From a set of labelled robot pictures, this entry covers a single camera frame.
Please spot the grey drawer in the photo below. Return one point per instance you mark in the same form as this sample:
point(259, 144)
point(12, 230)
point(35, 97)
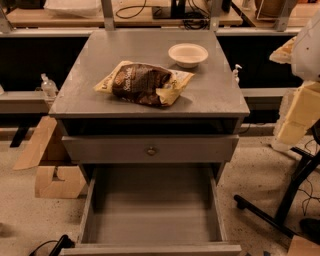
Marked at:
point(132, 149)
point(152, 211)

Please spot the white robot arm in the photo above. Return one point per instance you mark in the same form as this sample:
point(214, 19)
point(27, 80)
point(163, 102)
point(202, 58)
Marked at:
point(300, 108)

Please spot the brass round drawer knob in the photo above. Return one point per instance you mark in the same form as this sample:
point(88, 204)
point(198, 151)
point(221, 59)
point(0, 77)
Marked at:
point(151, 151)

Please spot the grey drawer cabinet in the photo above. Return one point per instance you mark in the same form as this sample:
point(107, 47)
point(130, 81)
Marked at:
point(211, 104)

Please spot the grey open bottom drawer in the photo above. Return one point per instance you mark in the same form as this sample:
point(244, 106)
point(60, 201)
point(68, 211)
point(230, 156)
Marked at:
point(152, 211)

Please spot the brown yellow chip bag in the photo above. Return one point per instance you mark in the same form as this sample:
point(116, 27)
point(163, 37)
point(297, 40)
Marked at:
point(144, 84)

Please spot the white paper bowl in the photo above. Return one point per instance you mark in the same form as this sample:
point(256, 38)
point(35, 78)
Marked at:
point(188, 55)

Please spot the white pump dispenser bottle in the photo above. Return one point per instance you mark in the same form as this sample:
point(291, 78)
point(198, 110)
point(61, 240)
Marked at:
point(236, 71)

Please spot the cardboard box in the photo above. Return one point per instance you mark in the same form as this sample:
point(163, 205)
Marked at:
point(56, 177)

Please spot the clear plastic bottle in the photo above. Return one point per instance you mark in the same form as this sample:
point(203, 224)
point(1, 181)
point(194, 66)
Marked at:
point(48, 86)

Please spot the black rolling stand base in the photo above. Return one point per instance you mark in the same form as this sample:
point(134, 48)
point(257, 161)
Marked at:
point(306, 166)

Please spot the white plastic bag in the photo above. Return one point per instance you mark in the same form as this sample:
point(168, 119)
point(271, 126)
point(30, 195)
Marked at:
point(79, 8)

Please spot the wooden back workbench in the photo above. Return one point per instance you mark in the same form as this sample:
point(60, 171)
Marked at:
point(126, 17)

